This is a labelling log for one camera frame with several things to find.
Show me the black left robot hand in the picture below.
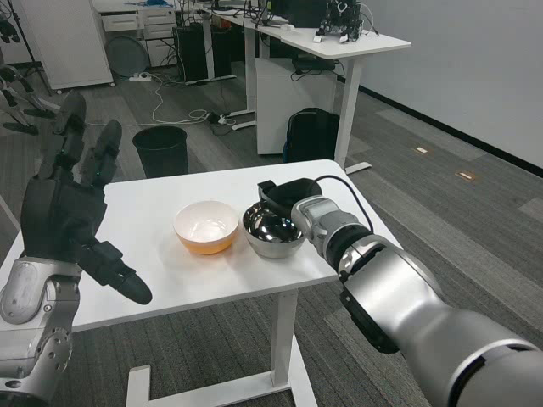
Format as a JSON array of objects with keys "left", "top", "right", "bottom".
[{"left": 20, "top": 91, "right": 153, "bottom": 305}]

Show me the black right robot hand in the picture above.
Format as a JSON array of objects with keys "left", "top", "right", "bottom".
[{"left": 257, "top": 178, "right": 323, "bottom": 220}]

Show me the shiny metal bowl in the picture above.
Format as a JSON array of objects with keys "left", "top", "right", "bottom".
[{"left": 242, "top": 201, "right": 307, "bottom": 260}]

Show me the orange bowl white inside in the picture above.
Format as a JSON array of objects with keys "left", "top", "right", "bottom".
[{"left": 172, "top": 200, "right": 240, "bottom": 256}]

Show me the black backpack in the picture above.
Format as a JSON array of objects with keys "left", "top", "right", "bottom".
[{"left": 283, "top": 107, "right": 340, "bottom": 164}]

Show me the black trash bin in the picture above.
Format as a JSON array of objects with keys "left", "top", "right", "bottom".
[{"left": 132, "top": 125, "right": 188, "bottom": 179}]

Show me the black under-desk device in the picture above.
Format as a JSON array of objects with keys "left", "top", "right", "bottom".
[{"left": 292, "top": 57, "right": 336, "bottom": 73}]

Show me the white L-shaped desk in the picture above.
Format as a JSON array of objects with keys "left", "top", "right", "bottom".
[{"left": 199, "top": 3, "right": 412, "bottom": 175}]

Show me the black light stand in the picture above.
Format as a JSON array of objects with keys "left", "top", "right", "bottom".
[{"left": 8, "top": 0, "right": 54, "bottom": 97}]

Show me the round grey tray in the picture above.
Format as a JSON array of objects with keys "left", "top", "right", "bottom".
[{"left": 104, "top": 35, "right": 150, "bottom": 78}]

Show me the black computer tower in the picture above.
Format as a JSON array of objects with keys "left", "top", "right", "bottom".
[{"left": 172, "top": 25, "right": 209, "bottom": 82}]

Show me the white wheeled cabinet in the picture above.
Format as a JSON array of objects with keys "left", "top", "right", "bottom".
[{"left": 14, "top": 0, "right": 115, "bottom": 92}]

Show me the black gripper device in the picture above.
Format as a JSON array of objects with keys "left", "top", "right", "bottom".
[{"left": 312, "top": 0, "right": 370, "bottom": 43}]

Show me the black box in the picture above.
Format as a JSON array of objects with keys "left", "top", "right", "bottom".
[{"left": 271, "top": 0, "right": 327, "bottom": 27}]

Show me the white drawer cabinet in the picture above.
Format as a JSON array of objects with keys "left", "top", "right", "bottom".
[{"left": 99, "top": 3, "right": 177, "bottom": 69}]

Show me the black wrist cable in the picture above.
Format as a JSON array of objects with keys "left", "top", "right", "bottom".
[{"left": 316, "top": 175, "right": 375, "bottom": 234}]

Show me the white table leg frame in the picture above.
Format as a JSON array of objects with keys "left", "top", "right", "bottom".
[{"left": 126, "top": 292, "right": 319, "bottom": 407}]

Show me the white floor cable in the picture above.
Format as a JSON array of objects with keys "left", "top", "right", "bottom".
[{"left": 151, "top": 78, "right": 209, "bottom": 125}]

